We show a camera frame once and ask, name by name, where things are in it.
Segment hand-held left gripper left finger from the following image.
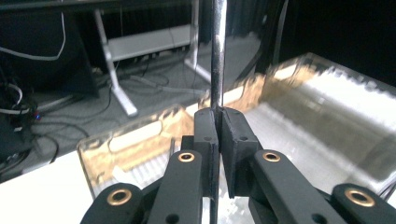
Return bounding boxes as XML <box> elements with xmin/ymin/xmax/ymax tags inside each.
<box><xmin>181</xmin><ymin>106</ymin><xmax>221</xmax><ymax>199</ymax></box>

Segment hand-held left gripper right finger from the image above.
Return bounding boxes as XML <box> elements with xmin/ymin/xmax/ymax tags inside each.
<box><xmin>219</xmin><ymin>106</ymin><xmax>263</xmax><ymax>200</ymax></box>

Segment transparent brown plastic basket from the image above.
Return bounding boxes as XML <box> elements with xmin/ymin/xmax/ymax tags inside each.
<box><xmin>76</xmin><ymin>51</ymin><xmax>396</xmax><ymax>224</ymax></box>

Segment metal chopstick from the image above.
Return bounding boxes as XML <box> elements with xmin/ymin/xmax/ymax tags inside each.
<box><xmin>208</xmin><ymin>0</ymin><xmax>229</xmax><ymax>224</ymax></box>

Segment black stand legs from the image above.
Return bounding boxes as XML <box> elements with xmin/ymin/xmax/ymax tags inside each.
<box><xmin>253</xmin><ymin>0</ymin><xmax>291</xmax><ymax>75</ymax></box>

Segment black box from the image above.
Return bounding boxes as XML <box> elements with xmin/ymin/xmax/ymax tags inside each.
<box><xmin>0</xmin><ymin>12</ymin><xmax>100</xmax><ymax>98</ymax></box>

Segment white desk frame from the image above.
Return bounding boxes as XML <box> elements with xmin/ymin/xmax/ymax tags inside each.
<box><xmin>92</xmin><ymin>0</ymin><xmax>217</xmax><ymax>119</ymax></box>

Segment tangle of floor cables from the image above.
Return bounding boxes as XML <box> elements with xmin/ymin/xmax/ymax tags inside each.
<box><xmin>0</xmin><ymin>60</ymin><xmax>208</xmax><ymax>175</ymax></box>

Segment white hanging cable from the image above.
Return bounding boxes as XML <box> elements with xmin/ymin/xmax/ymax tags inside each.
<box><xmin>0</xmin><ymin>11</ymin><xmax>67</xmax><ymax>63</ymax></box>

